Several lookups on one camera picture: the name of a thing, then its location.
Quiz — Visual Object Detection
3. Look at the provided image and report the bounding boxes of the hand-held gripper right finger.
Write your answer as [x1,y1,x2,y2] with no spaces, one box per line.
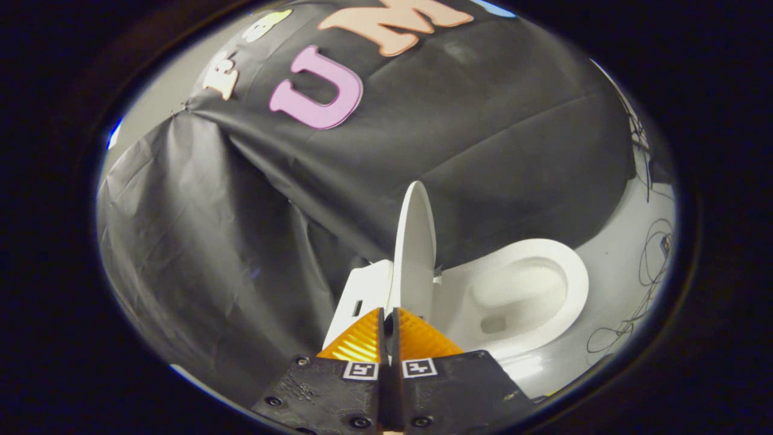
[390,307,538,434]

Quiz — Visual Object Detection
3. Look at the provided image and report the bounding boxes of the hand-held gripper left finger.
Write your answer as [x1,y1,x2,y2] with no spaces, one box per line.
[251,307,387,434]

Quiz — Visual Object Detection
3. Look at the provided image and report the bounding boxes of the white toilet lid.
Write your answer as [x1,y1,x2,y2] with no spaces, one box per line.
[386,180,437,324]

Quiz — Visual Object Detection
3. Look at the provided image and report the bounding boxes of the white ceramic toilet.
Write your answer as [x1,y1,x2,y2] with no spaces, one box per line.
[322,237,590,363]

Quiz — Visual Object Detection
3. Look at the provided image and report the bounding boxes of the black backdrop cloth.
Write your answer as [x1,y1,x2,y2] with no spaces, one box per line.
[97,0,638,408]

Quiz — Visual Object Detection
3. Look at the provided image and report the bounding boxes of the thin black floor cables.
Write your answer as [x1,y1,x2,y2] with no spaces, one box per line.
[586,217,676,354]

